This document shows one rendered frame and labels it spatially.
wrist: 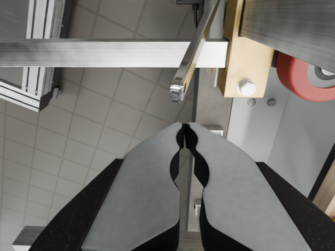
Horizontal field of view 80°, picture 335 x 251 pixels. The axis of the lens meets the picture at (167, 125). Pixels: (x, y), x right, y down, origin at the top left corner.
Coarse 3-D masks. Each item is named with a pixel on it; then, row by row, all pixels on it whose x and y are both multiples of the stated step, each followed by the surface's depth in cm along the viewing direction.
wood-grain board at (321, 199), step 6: (330, 168) 30; (330, 174) 30; (324, 180) 31; (330, 180) 30; (324, 186) 31; (330, 186) 30; (318, 192) 32; (324, 192) 31; (330, 192) 30; (318, 198) 32; (324, 198) 31; (330, 198) 30; (318, 204) 32; (324, 204) 31; (330, 204) 30; (324, 210) 31; (330, 210) 30; (330, 216) 31
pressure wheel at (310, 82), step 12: (288, 60) 20; (300, 60) 19; (288, 72) 20; (300, 72) 20; (312, 72) 20; (324, 72) 20; (288, 84) 21; (300, 84) 20; (312, 84) 21; (324, 84) 21; (300, 96) 21; (312, 96) 21; (324, 96) 21
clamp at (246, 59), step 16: (240, 0) 20; (240, 16) 21; (224, 32) 25; (240, 48) 22; (256, 48) 22; (272, 48) 22; (240, 64) 23; (256, 64) 23; (224, 80) 25; (240, 80) 24; (256, 80) 24; (224, 96) 25; (240, 96) 25; (256, 96) 25
